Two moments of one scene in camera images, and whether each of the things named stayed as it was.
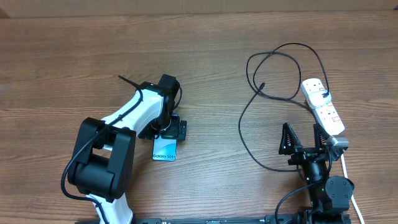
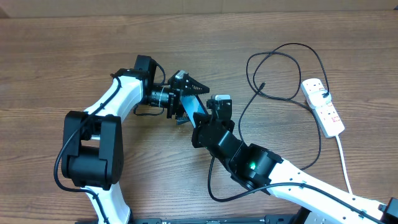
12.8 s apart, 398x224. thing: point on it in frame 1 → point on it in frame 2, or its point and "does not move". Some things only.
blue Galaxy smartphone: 164,149 → 192,104
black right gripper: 302,152 → 199,142
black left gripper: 177,129 → 174,102
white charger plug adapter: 316,99 does not move
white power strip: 325,116 does not move
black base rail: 277,219 does not move
